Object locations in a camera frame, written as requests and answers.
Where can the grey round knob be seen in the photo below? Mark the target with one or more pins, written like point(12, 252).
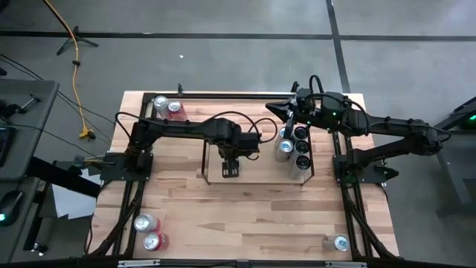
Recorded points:
point(78, 161)

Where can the grey desk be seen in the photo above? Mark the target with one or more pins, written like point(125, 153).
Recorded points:
point(33, 130)

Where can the wooden shelf black metal frame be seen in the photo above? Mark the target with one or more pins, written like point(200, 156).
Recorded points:
point(256, 171)

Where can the silver and red soda can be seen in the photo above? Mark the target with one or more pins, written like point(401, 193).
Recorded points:
point(143, 223)
point(161, 101)

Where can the white paper sheets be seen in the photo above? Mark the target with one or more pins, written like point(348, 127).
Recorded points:
point(72, 203)

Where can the black caster knob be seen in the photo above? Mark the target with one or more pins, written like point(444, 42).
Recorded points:
point(39, 247)

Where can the black device green light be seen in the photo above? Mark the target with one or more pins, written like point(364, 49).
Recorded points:
point(470, 121)

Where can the tall silver-blue can blue tab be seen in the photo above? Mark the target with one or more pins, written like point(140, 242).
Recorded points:
point(282, 133)
point(286, 146)
point(340, 243)

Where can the black aluminium table frame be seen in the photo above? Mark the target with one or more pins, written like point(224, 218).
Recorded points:
point(230, 96)

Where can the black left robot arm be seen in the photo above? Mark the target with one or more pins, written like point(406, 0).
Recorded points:
point(178, 128)

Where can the black rear clamp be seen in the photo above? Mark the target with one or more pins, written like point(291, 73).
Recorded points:
point(295, 87)
point(180, 88)

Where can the black computer mouse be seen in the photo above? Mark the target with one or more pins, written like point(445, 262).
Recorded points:
point(11, 204)

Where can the black clamp tool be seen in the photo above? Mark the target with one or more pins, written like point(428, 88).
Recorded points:
point(28, 102)

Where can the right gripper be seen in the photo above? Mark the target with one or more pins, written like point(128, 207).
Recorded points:
point(305, 111)

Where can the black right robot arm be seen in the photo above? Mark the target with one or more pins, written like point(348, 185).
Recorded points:
point(390, 124)

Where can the black tripod stand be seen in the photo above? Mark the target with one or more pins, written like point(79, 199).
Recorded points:
point(87, 41)

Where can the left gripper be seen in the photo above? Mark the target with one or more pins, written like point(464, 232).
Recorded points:
point(230, 154)

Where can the black bar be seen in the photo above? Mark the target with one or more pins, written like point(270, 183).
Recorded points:
point(56, 173)

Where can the grey side table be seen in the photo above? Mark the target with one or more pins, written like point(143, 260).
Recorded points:
point(15, 242)

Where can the silver edge bracket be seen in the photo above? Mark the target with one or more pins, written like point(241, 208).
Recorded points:
point(138, 263)
point(346, 264)

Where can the grey metal cart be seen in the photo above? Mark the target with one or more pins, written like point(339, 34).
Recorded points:
point(446, 156)

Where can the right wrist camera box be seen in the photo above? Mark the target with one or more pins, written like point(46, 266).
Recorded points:
point(303, 95)

